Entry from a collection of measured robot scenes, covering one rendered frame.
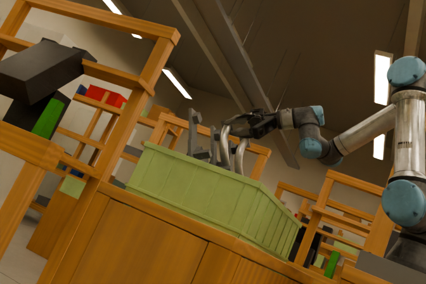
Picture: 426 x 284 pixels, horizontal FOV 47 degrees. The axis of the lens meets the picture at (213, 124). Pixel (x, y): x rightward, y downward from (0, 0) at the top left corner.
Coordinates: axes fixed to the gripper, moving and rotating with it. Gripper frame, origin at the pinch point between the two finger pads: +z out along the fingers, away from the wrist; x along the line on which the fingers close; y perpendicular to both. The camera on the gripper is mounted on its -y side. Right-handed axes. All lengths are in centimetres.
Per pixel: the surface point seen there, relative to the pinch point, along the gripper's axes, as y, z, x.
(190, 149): -26.1, 7.6, 5.6
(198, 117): -16.7, 5.4, 12.6
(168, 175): -40.1, 11.8, 4.6
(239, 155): 1.8, -1.9, -12.9
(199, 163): -39.0, 1.7, 6.8
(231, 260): -66, -9, -7
